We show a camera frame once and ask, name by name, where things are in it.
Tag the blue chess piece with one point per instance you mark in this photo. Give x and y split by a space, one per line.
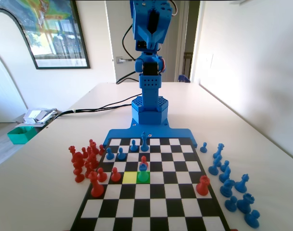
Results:
242 185
218 161
252 219
213 169

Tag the framed colourful poster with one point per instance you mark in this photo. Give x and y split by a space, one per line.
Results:
54 31

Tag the green plastic box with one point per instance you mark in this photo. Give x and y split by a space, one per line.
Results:
20 136

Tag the blue chess pawn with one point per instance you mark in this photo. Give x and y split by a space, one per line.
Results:
224 167
133 146
109 155
203 148
231 205
121 156

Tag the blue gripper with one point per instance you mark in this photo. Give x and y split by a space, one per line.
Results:
149 36

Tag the white door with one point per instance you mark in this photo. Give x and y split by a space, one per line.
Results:
112 29

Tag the white arched panel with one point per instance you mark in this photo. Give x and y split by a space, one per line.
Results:
6 79

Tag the blue chess bishop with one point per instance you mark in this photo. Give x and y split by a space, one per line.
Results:
225 176

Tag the cardboard box with papers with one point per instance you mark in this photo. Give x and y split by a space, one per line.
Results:
38 115

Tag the black white chessboard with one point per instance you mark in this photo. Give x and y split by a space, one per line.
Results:
170 192

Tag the blue chess knight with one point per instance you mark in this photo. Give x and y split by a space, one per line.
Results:
227 188

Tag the red piece board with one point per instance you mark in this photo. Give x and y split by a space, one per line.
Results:
203 186

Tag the blue chess queen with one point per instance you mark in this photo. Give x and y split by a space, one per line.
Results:
219 150

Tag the blue printed base plate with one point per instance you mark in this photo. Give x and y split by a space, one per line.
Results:
136 132

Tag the blue chair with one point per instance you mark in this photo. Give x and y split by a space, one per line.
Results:
183 79

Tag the blue chess king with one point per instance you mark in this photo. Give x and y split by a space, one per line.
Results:
143 144

